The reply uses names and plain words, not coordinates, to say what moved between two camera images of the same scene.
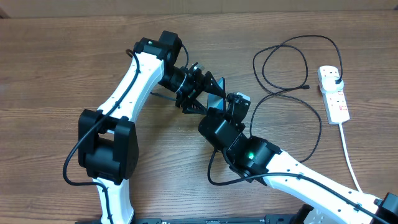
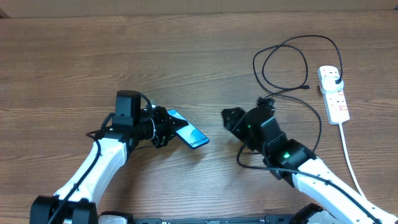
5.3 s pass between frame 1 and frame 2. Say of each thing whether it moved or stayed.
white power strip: stayed
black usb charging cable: moved
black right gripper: moved
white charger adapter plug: stayed
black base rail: stayed
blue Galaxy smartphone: moved
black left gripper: moved
